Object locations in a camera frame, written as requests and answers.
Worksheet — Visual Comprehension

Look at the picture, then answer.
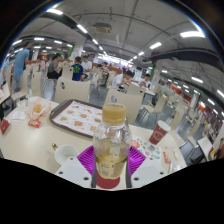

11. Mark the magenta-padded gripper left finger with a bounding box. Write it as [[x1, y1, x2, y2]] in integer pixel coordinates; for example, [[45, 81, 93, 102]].
[[54, 145, 98, 189]]

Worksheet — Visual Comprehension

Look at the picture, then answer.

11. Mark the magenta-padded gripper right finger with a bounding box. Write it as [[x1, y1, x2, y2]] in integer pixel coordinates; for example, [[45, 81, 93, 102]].
[[125, 145, 168, 189]]

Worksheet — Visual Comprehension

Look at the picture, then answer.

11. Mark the clear tea bottle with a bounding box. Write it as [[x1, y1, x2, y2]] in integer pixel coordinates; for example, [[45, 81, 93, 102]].
[[92, 103, 133, 180]]

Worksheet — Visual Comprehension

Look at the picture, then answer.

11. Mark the colourful printed flyer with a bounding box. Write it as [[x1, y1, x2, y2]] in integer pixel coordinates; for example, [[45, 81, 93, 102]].
[[129, 134, 162, 160]]

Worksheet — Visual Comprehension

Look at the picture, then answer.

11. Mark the small red sauce packet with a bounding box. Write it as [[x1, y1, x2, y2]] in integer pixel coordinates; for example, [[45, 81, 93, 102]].
[[27, 119, 42, 129], [162, 151, 172, 164]]

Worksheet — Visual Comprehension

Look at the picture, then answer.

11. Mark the red paper cup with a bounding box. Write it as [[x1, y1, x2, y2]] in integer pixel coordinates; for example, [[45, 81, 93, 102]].
[[148, 119, 172, 145]]

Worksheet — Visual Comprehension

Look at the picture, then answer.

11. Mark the crumpled clear plastic wrapper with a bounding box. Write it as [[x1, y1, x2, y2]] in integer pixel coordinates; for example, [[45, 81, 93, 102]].
[[168, 160, 183, 174]]

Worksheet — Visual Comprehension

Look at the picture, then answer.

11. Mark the brown food tray, paper liner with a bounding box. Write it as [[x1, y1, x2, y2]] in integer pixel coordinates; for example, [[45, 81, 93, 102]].
[[49, 98, 104, 139]]

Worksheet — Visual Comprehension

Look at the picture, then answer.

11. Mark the beige canteen chair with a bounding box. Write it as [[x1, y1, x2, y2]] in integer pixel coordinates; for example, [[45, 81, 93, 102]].
[[103, 88, 144, 126], [54, 77, 91, 104]]

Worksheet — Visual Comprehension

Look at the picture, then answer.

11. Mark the group of beige canteen chairs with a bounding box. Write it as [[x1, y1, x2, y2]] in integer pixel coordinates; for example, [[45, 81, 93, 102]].
[[136, 83, 204, 141]]

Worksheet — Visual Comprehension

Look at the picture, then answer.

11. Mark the neighbouring canteen table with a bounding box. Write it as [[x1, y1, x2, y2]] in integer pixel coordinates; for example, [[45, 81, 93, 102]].
[[196, 135, 214, 158]]

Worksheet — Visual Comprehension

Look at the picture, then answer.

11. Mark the clear plastic bag with food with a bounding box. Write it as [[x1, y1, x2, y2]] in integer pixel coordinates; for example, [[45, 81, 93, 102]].
[[25, 97, 53, 122]]

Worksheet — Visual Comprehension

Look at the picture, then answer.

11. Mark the person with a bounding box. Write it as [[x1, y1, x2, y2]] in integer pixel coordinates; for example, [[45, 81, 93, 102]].
[[80, 54, 93, 79], [46, 52, 63, 81], [111, 69, 134, 93], [139, 73, 153, 90], [11, 41, 32, 94], [71, 55, 84, 82], [209, 137, 224, 161]]

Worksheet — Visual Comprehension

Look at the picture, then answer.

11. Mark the white paper card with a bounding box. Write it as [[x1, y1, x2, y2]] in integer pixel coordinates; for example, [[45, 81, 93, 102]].
[[10, 109, 28, 122]]

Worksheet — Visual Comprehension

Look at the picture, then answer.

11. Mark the ceiling air conditioning unit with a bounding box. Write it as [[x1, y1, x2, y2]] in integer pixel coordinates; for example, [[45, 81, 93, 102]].
[[93, 22, 113, 34]]

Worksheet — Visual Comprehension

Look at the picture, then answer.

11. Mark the group of ceiling strip lights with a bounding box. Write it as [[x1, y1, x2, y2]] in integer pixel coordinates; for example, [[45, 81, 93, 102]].
[[6, 8, 224, 118]]

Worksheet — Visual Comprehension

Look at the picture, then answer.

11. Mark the white ribbed mug, gold handle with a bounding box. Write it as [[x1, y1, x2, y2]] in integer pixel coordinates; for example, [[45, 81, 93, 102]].
[[51, 143, 80, 167]]

